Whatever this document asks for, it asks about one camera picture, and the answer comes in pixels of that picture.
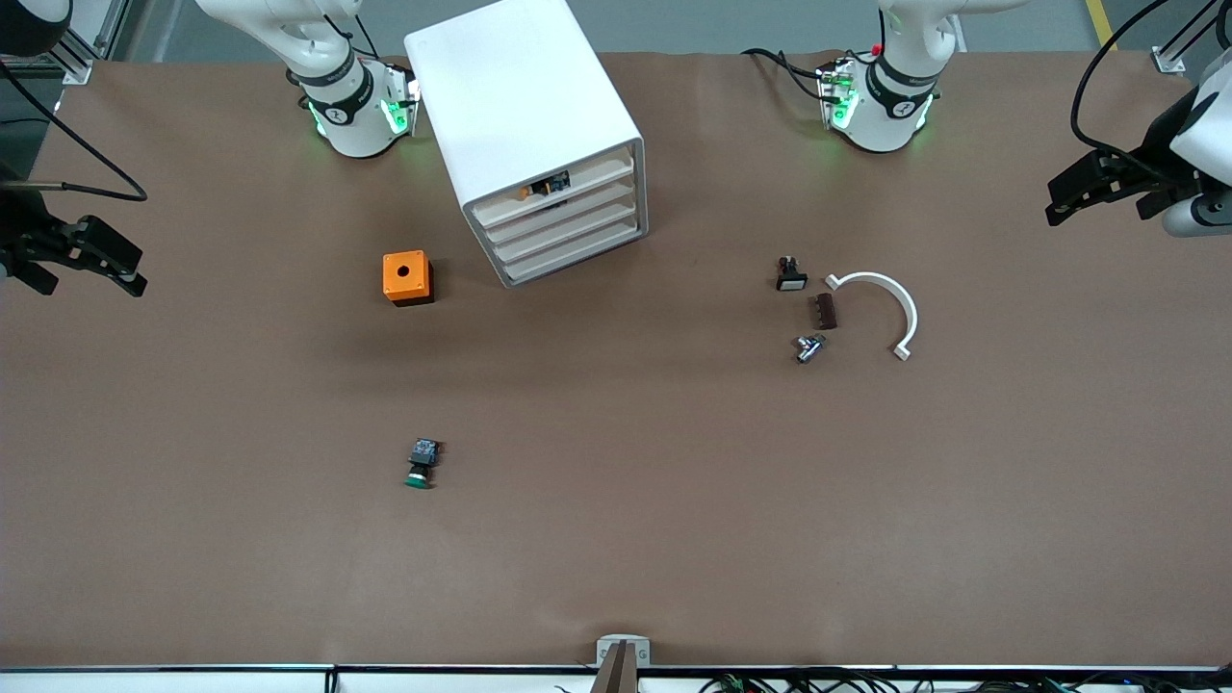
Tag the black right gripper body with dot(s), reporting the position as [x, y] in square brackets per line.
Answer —
[19, 234]

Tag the green push button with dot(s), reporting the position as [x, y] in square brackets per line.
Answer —
[422, 462]

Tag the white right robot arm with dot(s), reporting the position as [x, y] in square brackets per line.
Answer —
[337, 58]

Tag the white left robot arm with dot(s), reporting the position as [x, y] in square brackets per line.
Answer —
[895, 96]

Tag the white drawer holding small parts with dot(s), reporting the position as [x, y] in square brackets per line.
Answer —
[597, 171]

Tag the white curved plastic arc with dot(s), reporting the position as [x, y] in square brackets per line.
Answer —
[905, 308]

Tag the brown terminal block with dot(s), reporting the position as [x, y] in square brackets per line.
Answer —
[827, 312]

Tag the silver metal fitting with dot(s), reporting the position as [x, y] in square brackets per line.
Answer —
[809, 348]

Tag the small orange black parts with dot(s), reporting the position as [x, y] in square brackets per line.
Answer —
[547, 185]

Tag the aluminium frame profile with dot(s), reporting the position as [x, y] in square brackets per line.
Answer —
[1169, 60]
[77, 63]

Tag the black white push button switch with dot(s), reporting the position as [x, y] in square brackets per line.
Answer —
[791, 276]

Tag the orange button enclosure box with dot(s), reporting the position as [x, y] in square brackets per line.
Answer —
[404, 274]

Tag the white table edge rail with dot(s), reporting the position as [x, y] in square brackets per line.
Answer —
[192, 681]

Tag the grey metal bracket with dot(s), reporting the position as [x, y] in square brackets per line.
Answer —
[604, 650]

